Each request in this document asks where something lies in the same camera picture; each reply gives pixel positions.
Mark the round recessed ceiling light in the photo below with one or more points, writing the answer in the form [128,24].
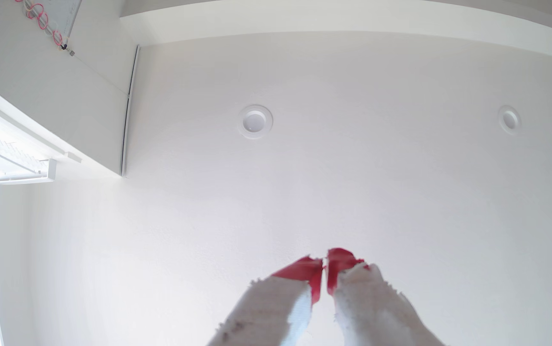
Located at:
[255,121]
[510,119]

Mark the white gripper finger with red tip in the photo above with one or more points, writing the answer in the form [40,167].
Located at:
[266,312]
[372,307]

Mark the white board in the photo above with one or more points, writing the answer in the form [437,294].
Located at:
[62,14]

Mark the white blind headrail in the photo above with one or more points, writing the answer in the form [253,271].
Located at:
[16,158]

